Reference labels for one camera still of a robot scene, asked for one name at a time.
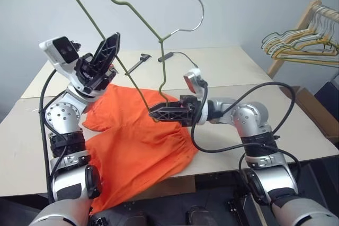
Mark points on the brown cardboard box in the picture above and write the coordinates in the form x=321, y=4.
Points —
x=312, y=109

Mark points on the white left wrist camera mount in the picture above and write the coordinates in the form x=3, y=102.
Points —
x=47, y=47

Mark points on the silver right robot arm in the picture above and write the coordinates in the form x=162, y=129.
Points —
x=249, y=120

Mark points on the wooden clothes rack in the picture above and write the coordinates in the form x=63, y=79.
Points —
x=304, y=17

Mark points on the dark rounded shape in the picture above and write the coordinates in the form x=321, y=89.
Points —
x=197, y=214

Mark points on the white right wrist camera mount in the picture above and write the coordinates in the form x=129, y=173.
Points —
x=197, y=73

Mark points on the orange shorts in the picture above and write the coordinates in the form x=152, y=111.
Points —
x=143, y=152

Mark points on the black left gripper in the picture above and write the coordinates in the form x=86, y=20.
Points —
x=87, y=76

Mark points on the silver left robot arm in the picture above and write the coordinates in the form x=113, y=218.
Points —
x=62, y=115

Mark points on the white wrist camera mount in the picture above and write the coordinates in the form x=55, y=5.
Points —
x=197, y=73
x=47, y=47

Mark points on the black caliper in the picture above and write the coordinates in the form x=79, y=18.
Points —
x=144, y=58

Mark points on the small black adapter block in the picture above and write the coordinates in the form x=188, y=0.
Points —
x=165, y=56

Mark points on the dark blue crate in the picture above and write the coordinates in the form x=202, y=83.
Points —
x=328, y=88

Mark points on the brown cardboard panel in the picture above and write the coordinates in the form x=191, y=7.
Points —
x=174, y=186

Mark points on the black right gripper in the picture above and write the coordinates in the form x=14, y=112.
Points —
x=192, y=105

